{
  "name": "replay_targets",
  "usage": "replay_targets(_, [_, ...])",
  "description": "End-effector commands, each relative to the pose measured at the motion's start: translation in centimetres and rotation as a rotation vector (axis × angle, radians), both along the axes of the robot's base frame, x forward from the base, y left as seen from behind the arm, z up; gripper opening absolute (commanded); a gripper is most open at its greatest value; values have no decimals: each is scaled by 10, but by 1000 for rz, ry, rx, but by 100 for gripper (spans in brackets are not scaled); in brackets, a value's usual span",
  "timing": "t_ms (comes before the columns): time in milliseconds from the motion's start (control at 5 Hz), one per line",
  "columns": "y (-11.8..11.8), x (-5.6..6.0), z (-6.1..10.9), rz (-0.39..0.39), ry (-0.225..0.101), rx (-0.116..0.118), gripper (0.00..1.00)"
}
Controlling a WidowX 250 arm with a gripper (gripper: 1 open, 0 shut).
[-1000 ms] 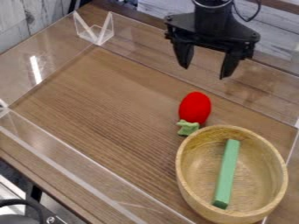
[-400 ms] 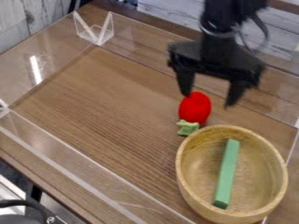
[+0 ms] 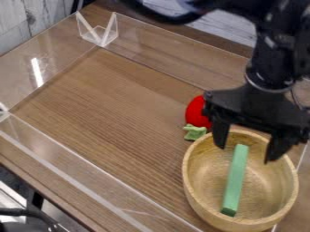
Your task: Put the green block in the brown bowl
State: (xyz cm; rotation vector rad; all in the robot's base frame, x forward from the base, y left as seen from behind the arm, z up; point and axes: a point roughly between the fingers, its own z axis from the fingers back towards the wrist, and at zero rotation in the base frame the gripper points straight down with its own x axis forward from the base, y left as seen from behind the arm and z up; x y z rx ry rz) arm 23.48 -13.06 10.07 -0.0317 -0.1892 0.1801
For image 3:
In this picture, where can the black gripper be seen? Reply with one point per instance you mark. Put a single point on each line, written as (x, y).
(262, 111)

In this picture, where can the long green block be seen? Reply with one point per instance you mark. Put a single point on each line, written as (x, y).
(234, 182)

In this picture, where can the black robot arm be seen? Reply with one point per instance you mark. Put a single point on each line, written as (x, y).
(280, 60)

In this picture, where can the brown wooden bowl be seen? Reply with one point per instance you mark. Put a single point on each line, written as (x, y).
(270, 185)

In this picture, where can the red plush strawberry toy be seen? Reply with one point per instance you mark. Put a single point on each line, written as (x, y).
(198, 124)

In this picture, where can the black metal table frame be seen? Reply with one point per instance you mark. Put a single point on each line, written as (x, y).
(27, 211)

